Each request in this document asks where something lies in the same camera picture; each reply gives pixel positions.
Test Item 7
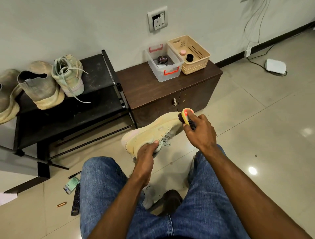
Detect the person's left hand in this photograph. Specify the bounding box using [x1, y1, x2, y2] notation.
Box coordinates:
[132, 139, 160, 185]

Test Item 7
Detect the person's right hand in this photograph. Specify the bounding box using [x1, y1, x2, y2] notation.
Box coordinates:
[182, 110, 217, 153]

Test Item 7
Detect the black orange shoe brush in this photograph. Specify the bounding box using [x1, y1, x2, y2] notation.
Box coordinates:
[178, 108, 197, 130]

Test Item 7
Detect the pale green lace-up shoe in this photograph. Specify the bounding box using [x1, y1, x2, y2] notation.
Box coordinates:
[121, 111, 190, 159]
[51, 54, 92, 104]

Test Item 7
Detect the clear plastic storage box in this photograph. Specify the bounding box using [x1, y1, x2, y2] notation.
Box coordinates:
[145, 43, 183, 83]

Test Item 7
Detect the beige plastic basket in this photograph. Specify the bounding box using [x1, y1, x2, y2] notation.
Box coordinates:
[166, 34, 211, 76]

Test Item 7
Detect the worn tan slip-on shoe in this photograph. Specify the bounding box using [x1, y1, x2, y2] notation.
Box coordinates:
[17, 60, 65, 110]
[0, 68, 23, 125]

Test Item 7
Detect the person's left forearm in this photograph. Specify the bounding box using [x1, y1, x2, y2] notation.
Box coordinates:
[89, 177, 151, 239]

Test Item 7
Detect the person's right forearm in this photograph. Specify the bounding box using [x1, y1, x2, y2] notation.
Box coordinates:
[204, 143, 313, 239]

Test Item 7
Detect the person's left leg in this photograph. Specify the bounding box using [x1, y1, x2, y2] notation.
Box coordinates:
[80, 157, 173, 239]

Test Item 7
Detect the person's leg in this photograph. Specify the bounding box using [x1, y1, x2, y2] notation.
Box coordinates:
[170, 148, 252, 239]
[80, 157, 173, 239]

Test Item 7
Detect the dark brown wooden cabinet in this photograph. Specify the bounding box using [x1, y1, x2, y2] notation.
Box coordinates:
[116, 60, 223, 129]

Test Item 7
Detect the person's right leg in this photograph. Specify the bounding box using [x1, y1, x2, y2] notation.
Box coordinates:
[170, 148, 252, 239]

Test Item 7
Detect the green paper packet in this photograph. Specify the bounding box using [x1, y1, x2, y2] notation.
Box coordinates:
[63, 176, 81, 194]

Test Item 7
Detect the black remote control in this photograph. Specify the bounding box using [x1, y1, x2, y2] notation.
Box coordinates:
[71, 183, 81, 216]

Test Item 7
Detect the black metal shoe rack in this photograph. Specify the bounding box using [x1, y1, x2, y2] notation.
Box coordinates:
[0, 49, 137, 194]

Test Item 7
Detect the white router box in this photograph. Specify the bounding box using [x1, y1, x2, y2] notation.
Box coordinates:
[264, 58, 287, 76]

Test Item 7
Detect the white paper sheet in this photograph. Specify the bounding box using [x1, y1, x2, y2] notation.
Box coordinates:
[0, 192, 18, 206]

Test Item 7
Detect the white cable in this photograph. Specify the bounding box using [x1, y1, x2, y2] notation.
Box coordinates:
[243, 0, 286, 77]

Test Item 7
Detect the white wall socket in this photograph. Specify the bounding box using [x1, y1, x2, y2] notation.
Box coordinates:
[147, 6, 168, 33]

